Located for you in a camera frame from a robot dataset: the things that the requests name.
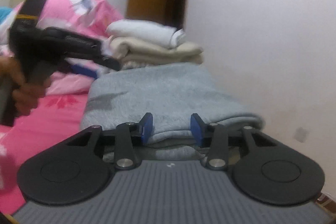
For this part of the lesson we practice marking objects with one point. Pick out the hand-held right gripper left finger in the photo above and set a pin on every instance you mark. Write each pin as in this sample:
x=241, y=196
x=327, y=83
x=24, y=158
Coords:
x=147, y=127

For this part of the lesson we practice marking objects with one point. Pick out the grey pants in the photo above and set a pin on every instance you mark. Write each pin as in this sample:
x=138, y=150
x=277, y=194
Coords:
x=162, y=92

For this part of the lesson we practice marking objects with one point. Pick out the teal and pink cartoon quilt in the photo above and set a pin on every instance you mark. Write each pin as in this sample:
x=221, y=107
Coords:
x=57, y=11

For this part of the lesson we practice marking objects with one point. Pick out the stack of folded clothes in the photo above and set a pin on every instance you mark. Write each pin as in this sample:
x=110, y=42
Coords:
x=152, y=43

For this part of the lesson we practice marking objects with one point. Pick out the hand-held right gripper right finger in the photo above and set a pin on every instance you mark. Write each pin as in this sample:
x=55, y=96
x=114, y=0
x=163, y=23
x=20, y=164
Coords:
x=197, y=130

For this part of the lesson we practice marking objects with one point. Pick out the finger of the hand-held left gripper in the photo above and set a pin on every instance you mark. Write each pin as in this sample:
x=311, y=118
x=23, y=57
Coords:
x=84, y=70
x=107, y=62

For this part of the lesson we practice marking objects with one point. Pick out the pink floral quilt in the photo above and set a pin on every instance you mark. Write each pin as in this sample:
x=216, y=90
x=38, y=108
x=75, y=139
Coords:
x=68, y=85

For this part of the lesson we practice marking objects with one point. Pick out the person's left hand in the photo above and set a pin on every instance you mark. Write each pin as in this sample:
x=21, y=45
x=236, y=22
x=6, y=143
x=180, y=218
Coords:
x=26, y=98

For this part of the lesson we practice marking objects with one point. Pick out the pink flower-print blanket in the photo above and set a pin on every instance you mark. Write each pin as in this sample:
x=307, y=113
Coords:
x=47, y=121

